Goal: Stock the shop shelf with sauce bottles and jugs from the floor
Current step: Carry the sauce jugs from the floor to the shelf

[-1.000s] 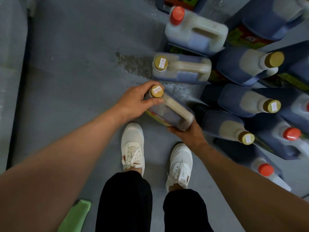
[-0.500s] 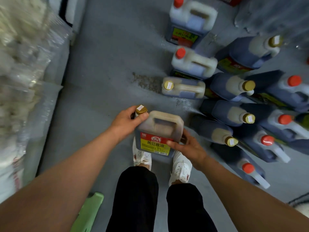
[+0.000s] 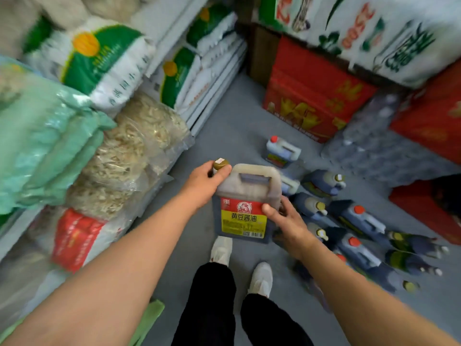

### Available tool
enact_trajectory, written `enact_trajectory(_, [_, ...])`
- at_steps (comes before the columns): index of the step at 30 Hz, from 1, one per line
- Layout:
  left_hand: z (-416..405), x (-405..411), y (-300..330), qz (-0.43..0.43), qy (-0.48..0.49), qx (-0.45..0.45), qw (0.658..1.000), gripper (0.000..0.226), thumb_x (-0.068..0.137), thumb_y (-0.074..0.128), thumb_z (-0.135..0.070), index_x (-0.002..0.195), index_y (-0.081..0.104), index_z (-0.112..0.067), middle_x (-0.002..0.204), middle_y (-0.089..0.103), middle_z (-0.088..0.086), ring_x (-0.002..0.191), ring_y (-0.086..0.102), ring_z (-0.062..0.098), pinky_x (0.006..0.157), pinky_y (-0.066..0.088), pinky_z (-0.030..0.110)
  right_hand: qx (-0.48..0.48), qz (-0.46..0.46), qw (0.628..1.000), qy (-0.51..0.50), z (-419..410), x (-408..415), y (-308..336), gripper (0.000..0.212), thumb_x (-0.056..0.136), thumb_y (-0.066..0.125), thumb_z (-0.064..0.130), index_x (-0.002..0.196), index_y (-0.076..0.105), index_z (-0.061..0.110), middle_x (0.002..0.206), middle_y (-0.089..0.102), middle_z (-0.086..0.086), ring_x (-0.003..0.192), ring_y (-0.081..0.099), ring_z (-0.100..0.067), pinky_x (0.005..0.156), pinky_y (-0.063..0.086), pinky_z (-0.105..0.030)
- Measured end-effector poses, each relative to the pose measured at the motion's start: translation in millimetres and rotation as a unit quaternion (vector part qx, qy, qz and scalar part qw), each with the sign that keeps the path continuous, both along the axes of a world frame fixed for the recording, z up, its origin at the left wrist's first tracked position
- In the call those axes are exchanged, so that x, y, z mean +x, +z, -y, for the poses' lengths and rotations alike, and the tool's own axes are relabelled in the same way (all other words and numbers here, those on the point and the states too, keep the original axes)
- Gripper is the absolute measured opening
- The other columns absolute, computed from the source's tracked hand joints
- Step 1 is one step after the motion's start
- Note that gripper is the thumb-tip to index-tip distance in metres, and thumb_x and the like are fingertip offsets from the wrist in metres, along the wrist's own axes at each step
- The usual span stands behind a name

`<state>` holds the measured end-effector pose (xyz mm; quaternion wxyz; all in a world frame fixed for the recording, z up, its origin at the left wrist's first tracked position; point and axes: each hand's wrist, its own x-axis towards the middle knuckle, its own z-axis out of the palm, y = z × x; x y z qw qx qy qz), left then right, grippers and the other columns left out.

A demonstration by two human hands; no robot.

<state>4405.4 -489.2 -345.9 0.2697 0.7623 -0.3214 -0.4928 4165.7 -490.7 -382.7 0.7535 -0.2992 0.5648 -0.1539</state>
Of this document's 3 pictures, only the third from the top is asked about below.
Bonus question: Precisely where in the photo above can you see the red box with yellow print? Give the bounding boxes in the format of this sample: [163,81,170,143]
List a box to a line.
[262,35,378,144]

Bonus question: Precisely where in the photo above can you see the person's right hand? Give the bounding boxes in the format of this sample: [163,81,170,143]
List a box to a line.
[261,196,320,262]

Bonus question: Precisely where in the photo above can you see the pale red cap jug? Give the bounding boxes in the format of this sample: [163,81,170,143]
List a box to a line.
[265,135,302,168]

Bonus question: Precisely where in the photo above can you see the person's left hand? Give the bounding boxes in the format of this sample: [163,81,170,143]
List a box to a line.
[181,160,233,211]

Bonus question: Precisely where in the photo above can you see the black trousers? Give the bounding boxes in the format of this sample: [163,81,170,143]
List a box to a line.
[171,262,315,346]

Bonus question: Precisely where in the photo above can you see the white left shoe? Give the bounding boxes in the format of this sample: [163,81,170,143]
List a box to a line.
[210,236,233,267]

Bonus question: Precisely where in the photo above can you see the white right shoe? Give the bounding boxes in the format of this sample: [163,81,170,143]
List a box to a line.
[248,262,273,299]

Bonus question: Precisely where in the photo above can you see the grey woven sack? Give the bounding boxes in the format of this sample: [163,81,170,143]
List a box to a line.
[0,0,91,59]

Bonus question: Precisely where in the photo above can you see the yellow label sauce jug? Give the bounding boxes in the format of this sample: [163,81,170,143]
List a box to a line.
[211,158,284,245]

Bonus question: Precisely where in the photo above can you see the person's right forearm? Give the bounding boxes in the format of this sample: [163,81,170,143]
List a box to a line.
[300,243,461,346]

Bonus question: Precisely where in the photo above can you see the large green white rice sack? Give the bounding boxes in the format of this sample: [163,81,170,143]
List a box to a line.
[22,15,156,116]

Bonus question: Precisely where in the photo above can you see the clear bag of dried strips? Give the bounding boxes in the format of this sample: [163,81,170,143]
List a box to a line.
[66,176,146,221]
[80,122,150,192]
[115,91,196,170]

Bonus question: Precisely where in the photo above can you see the person's left forearm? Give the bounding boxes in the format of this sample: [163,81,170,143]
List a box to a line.
[0,192,203,346]

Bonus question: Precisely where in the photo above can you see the white sack with green print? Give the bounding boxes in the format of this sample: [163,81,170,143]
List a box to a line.
[257,0,461,90]

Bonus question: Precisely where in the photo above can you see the light green plastic bag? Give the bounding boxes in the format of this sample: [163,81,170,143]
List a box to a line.
[127,298,166,346]

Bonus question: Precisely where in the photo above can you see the plain red cardboard box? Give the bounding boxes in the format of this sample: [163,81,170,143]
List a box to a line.
[390,60,461,165]

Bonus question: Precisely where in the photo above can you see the pile of green plastic bags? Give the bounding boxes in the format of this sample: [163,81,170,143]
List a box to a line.
[0,56,117,216]

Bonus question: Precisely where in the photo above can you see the stack of white sacks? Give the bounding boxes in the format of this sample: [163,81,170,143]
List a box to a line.
[178,31,249,138]

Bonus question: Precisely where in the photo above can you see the pile of dark sauce jugs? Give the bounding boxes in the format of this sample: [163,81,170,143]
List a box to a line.
[280,169,389,285]

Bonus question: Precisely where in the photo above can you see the red and white sack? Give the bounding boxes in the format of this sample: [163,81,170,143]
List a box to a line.
[26,206,134,274]

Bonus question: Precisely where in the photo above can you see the shrink-wrapped pack of water bottles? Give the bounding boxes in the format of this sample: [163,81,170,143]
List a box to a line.
[320,91,461,188]

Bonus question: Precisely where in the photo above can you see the white shoe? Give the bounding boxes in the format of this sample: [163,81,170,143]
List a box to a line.
[210,236,233,267]
[248,262,273,299]

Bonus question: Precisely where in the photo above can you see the dark bottle with green label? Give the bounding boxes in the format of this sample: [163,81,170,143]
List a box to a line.
[385,250,443,278]
[365,265,420,294]
[387,230,450,259]

